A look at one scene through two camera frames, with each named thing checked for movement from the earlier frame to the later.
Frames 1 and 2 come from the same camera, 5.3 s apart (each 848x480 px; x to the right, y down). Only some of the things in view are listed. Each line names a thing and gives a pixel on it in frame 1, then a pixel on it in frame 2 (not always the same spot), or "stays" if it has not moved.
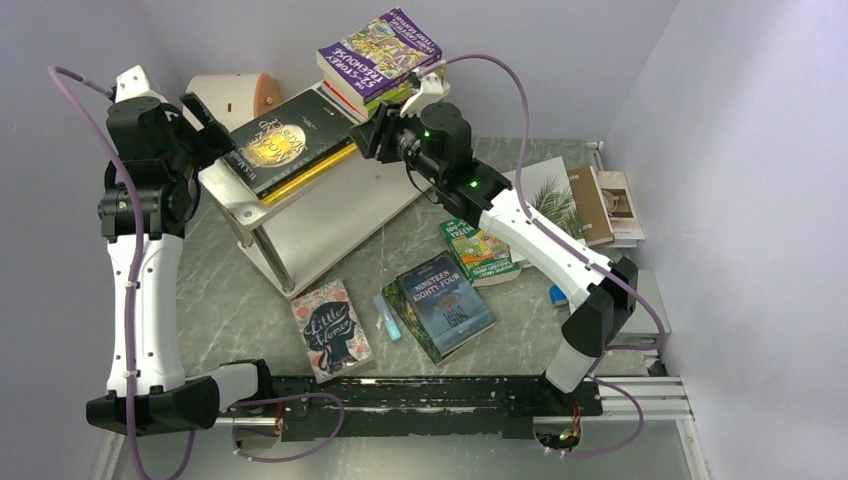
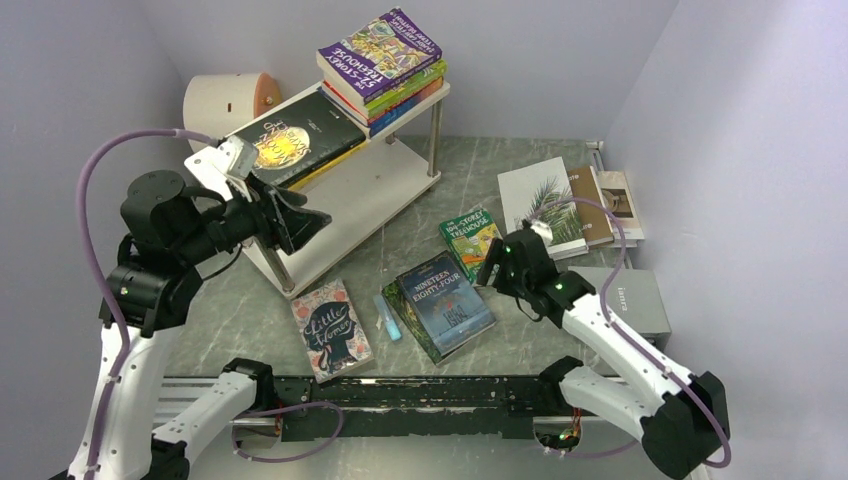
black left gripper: [212, 141] to [280, 222]
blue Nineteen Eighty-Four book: [448, 304] stays
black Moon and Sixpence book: [277, 145] stays
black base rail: [439, 407] stays
